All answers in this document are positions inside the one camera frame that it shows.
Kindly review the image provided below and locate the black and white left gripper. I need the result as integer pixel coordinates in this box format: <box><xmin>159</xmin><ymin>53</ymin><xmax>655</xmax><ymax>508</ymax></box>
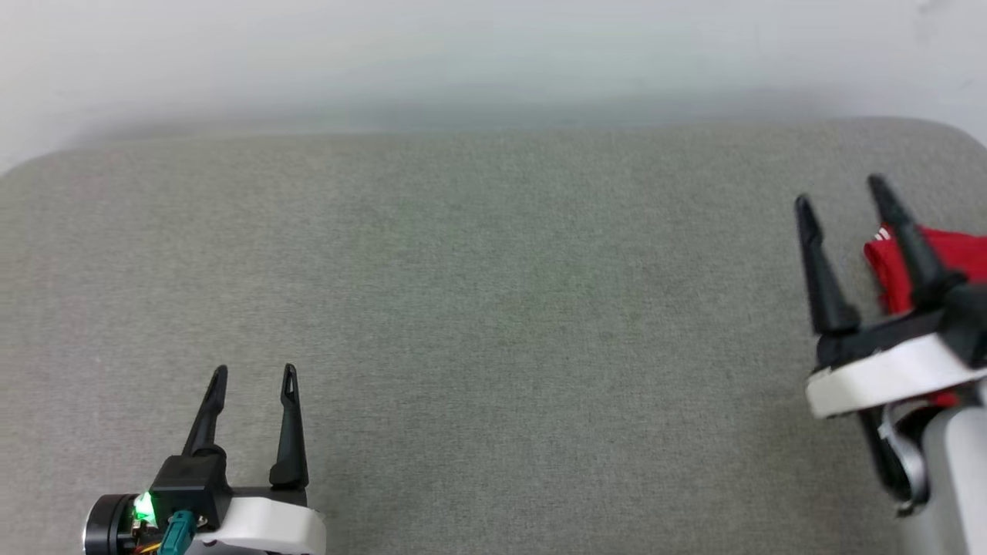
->
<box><xmin>149</xmin><ymin>363</ymin><xmax>327</xmax><ymax>555</ymax></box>

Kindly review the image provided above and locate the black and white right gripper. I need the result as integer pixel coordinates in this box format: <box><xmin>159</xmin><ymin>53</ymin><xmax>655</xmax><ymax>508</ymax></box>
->
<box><xmin>794</xmin><ymin>174</ymin><xmax>987</xmax><ymax>422</ymax></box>

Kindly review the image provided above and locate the red and white garment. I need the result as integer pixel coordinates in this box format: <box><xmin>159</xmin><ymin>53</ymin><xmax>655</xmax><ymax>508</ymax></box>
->
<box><xmin>864</xmin><ymin>225</ymin><xmax>987</xmax><ymax>408</ymax></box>

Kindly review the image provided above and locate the grey fabric sofa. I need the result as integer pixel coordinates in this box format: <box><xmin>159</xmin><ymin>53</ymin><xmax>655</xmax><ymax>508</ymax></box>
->
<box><xmin>0</xmin><ymin>116</ymin><xmax>987</xmax><ymax>555</ymax></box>

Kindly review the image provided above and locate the teal cable connector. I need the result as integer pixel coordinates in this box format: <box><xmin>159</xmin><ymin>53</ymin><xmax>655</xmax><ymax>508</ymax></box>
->
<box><xmin>160</xmin><ymin>510</ymin><xmax>195</xmax><ymax>555</ymax></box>

